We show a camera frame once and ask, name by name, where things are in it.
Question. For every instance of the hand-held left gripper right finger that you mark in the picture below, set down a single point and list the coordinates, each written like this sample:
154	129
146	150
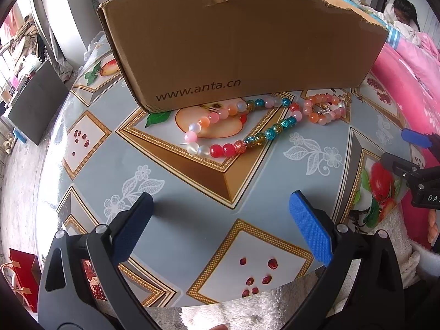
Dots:
309	227

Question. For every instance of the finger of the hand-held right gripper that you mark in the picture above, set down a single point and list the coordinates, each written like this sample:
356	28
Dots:
395	163
414	135

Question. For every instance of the gold bee charm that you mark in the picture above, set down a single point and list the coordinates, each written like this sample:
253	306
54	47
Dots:
359	98

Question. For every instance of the brown cardboard box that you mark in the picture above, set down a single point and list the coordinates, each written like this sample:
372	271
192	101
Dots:
240	41

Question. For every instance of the white fuzzy towel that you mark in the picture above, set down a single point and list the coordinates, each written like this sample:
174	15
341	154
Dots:
240	312

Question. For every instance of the dark grey board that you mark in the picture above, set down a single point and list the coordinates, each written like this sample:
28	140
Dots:
37	103

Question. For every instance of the pink floral blanket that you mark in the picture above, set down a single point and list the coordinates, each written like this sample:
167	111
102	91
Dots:
405	86

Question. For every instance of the gold clover charm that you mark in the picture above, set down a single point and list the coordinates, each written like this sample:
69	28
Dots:
344	98

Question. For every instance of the red gift bag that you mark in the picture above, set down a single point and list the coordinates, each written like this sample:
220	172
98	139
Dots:
24	264

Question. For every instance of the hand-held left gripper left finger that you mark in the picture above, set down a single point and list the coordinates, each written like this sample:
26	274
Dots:
132	227

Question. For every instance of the person's right hand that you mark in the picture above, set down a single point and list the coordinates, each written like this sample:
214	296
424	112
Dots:
433	227

